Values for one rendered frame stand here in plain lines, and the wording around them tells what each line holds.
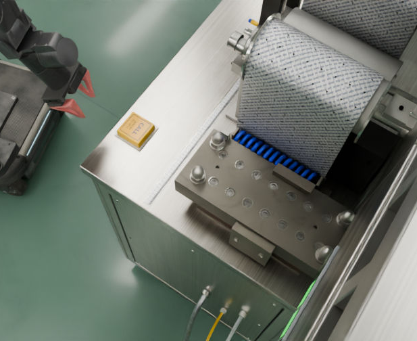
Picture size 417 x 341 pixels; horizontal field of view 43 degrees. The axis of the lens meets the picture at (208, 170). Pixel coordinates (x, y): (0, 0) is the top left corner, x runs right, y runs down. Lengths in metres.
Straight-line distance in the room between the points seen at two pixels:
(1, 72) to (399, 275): 2.10
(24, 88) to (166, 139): 1.09
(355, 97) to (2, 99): 1.63
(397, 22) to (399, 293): 0.74
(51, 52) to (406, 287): 0.81
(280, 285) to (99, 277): 1.09
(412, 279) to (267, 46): 0.63
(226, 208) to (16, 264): 1.30
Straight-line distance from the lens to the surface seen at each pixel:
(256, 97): 1.10
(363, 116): 1.00
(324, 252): 1.10
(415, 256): 0.50
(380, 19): 1.15
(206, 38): 1.54
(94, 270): 2.19
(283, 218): 1.15
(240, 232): 1.14
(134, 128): 1.35
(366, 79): 1.00
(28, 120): 2.25
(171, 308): 2.13
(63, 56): 1.09
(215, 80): 1.45
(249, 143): 1.20
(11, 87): 2.35
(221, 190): 1.16
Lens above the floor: 2.10
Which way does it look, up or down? 65 degrees down
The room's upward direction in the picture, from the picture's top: 4 degrees clockwise
